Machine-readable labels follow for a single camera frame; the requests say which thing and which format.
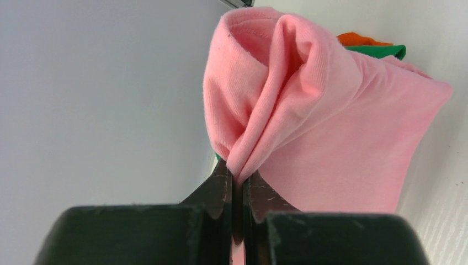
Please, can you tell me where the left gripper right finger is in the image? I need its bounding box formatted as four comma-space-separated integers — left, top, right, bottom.
242, 171, 299, 264

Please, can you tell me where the pink t shirt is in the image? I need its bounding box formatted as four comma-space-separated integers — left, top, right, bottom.
203, 7, 452, 264

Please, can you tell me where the folded green t shirt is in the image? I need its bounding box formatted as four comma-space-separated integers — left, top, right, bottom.
345, 45, 406, 60

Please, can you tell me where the folded orange t shirt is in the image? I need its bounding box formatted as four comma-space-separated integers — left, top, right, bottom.
337, 32, 393, 47

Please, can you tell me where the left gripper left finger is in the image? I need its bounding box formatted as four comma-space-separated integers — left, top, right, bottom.
179, 160, 232, 264

